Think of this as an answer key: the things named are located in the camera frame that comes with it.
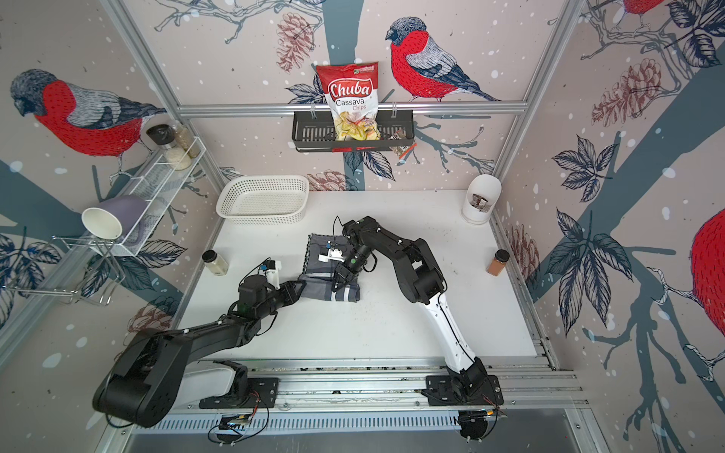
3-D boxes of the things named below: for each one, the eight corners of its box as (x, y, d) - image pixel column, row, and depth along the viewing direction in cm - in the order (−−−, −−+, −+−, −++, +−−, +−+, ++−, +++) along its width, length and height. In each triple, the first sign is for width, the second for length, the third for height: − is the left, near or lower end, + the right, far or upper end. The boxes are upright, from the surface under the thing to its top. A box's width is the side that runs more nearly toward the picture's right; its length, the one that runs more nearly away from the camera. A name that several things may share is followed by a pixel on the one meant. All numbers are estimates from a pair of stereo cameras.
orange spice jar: (487, 276, 98) (497, 262, 91) (484, 264, 101) (493, 249, 94) (501, 276, 98) (512, 262, 91) (497, 264, 101) (507, 249, 94)
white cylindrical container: (463, 227, 112) (475, 200, 100) (456, 201, 122) (466, 174, 110) (492, 227, 112) (507, 200, 100) (483, 201, 122) (495, 174, 110)
